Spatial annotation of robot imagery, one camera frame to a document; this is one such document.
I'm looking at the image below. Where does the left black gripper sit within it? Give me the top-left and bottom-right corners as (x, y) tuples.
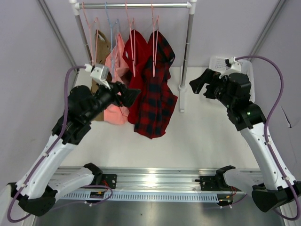
(85, 78), (140, 123)

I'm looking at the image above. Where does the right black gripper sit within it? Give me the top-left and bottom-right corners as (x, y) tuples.
(189, 69), (234, 109)

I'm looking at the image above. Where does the red plaid skirt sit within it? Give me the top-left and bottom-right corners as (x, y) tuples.
(134, 31), (178, 139)

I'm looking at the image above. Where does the pink wire hanger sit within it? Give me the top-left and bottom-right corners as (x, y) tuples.
(151, 2), (159, 78)

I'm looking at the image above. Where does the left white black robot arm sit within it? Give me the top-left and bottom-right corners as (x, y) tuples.
(8, 82), (141, 217)

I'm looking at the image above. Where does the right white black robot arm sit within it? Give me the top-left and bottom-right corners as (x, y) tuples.
(189, 69), (301, 212)

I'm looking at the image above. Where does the pink skirt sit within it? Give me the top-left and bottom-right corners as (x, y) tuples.
(103, 32), (130, 125)

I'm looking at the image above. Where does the brown skirt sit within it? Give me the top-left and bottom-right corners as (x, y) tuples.
(91, 30), (111, 121)

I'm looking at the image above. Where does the solid red skirt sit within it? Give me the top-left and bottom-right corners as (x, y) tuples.
(123, 29), (151, 125)

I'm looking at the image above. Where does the pink hanger holding red skirt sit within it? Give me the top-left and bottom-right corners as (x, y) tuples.
(125, 1), (136, 77)

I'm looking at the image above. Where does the pink hanger far left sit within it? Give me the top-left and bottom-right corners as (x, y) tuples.
(82, 1), (99, 65)

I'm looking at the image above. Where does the white plastic basket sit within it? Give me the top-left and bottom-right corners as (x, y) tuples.
(209, 56), (255, 102)

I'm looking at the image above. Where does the metal clothes rack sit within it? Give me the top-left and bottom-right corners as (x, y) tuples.
(69, 0), (197, 113)

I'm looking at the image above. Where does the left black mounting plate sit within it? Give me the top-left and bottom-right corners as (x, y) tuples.
(100, 174), (117, 189)

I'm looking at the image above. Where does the black mounting plate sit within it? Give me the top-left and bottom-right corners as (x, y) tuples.
(100, 174), (117, 189)
(194, 175), (240, 192)

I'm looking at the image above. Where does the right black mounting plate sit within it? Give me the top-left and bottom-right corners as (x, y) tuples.
(194, 175), (240, 192)

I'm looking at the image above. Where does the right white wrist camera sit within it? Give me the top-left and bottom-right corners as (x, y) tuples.
(219, 57), (241, 79)

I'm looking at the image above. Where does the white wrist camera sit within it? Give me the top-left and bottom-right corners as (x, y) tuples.
(84, 64), (111, 89)
(219, 57), (241, 79)

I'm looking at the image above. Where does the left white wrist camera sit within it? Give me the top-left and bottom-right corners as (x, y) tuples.
(84, 64), (111, 89)

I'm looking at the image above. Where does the blue wire hanger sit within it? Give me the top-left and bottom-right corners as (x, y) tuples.
(105, 2), (120, 79)

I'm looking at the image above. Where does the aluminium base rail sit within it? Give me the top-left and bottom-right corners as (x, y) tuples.
(54, 167), (266, 203)

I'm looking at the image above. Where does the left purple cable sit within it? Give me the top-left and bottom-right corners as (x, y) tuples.
(7, 65), (113, 223)

